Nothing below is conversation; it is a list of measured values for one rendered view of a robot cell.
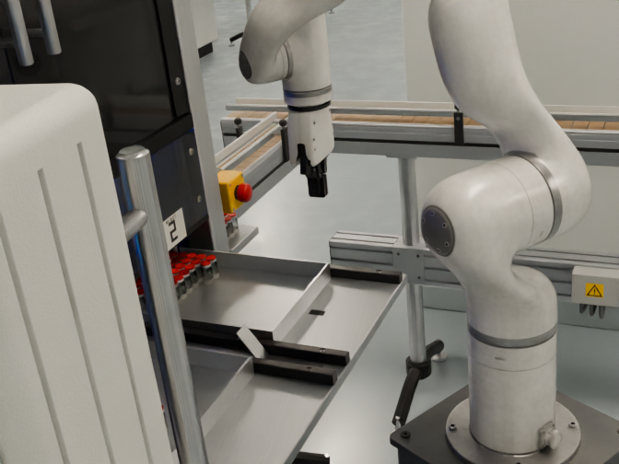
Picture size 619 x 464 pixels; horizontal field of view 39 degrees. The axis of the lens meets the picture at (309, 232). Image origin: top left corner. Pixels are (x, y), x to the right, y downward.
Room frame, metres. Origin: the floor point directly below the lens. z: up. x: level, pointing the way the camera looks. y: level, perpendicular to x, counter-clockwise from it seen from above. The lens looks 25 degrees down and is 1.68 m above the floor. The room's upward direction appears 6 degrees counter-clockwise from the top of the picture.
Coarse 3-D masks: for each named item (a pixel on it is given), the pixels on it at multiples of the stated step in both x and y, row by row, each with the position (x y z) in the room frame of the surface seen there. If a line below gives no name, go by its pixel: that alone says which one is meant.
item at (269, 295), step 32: (224, 256) 1.61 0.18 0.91; (256, 256) 1.57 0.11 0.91; (224, 288) 1.51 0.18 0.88; (256, 288) 1.50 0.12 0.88; (288, 288) 1.48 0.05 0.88; (320, 288) 1.46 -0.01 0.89; (192, 320) 1.34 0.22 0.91; (224, 320) 1.39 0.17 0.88; (256, 320) 1.37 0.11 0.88; (288, 320) 1.33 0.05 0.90
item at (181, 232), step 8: (176, 216) 1.52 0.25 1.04; (168, 224) 1.50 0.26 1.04; (176, 224) 1.52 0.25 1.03; (184, 224) 1.54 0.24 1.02; (168, 232) 1.49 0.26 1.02; (176, 232) 1.51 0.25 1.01; (184, 232) 1.54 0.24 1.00; (168, 240) 1.49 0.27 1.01; (176, 240) 1.51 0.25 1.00; (168, 248) 1.48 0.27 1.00
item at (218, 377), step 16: (192, 352) 1.25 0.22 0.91; (208, 352) 1.23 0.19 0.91; (192, 368) 1.24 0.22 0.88; (208, 368) 1.23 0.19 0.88; (224, 368) 1.22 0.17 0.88; (240, 368) 1.17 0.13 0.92; (160, 384) 1.20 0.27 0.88; (208, 384) 1.19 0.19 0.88; (224, 384) 1.18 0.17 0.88; (240, 384) 1.16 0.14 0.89; (160, 400) 1.16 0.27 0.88; (208, 400) 1.14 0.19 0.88; (224, 400) 1.11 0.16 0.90; (208, 416) 1.07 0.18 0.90; (176, 448) 0.99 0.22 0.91
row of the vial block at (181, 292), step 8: (200, 256) 1.57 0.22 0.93; (192, 264) 1.54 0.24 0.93; (200, 264) 1.55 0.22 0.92; (184, 272) 1.51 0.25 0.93; (192, 272) 1.53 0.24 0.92; (200, 272) 1.55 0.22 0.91; (176, 280) 1.48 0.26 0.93; (184, 280) 1.50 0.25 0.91; (192, 280) 1.52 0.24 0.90; (200, 280) 1.54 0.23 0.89; (176, 288) 1.47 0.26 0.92; (184, 288) 1.49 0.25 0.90; (192, 288) 1.51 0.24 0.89; (184, 296) 1.49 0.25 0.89
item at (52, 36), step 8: (40, 0) 1.23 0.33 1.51; (48, 0) 1.24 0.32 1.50; (40, 8) 1.23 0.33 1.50; (48, 8) 1.23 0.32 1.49; (40, 16) 1.23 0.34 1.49; (48, 16) 1.23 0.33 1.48; (48, 24) 1.23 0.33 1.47; (32, 32) 1.25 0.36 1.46; (40, 32) 1.24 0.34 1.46; (48, 32) 1.23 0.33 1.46; (56, 32) 1.24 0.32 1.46; (48, 40) 1.23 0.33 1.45; (56, 40) 1.24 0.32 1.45; (48, 48) 1.23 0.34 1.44; (56, 48) 1.23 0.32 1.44
